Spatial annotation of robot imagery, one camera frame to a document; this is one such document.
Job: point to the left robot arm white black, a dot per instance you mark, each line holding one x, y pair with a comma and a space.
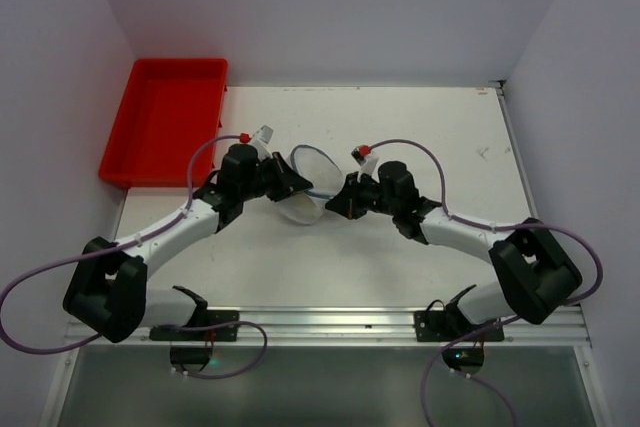
109, 289

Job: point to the aluminium mounting rail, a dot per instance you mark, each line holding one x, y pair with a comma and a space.
388, 327

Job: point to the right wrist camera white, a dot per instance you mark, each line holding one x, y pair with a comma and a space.
367, 159

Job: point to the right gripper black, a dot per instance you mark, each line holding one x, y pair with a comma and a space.
353, 195

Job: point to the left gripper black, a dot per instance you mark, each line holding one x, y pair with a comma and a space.
279, 177

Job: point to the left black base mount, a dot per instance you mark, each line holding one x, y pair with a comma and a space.
194, 349

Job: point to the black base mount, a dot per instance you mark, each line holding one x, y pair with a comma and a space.
440, 323
194, 349

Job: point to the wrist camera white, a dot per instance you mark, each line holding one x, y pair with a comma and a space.
367, 159
259, 140

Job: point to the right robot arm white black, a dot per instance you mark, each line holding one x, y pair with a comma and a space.
534, 273

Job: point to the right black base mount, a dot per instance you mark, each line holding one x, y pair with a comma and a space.
440, 323

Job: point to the red plastic tray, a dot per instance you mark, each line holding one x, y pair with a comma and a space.
169, 108

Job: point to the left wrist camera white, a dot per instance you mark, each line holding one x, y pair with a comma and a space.
259, 140

